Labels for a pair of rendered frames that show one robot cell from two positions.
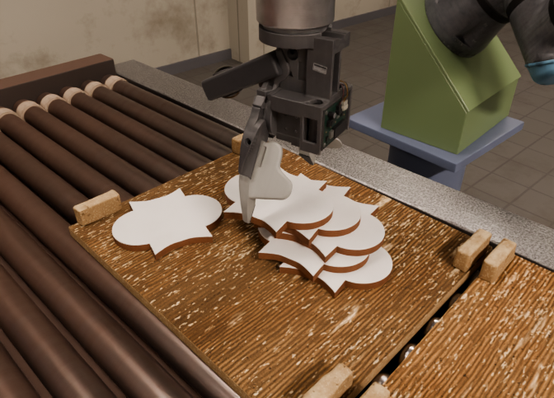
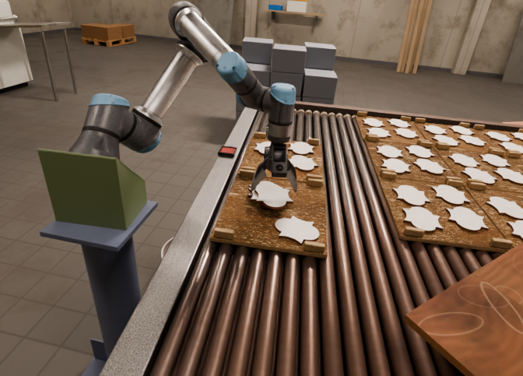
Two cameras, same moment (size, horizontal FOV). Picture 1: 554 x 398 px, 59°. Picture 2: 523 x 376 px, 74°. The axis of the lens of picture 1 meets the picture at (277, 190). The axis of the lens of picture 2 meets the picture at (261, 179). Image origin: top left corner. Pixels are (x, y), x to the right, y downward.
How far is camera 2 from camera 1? 1.40 m
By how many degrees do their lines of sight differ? 101
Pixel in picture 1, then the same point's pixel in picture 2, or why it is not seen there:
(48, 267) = (342, 253)
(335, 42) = not seen: hidden behind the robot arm
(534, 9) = (141, 127)
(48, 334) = (354, 235)
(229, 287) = (304, 207)
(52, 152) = (292, 324)
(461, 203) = (210, 185)
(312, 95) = not seen: hidden behind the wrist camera
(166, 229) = (302, 226)
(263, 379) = (319, 193)
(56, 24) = not seen: outside the picture
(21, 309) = (357, 245)
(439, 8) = (112, 153)
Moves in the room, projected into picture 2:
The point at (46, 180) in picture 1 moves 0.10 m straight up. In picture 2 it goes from (313, 300) to (319, 270)
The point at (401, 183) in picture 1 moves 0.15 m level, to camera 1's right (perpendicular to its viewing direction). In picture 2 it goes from (207, 198) to (188, 180)
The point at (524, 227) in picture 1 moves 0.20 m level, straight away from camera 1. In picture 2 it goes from (214, 174) to (163, 173)
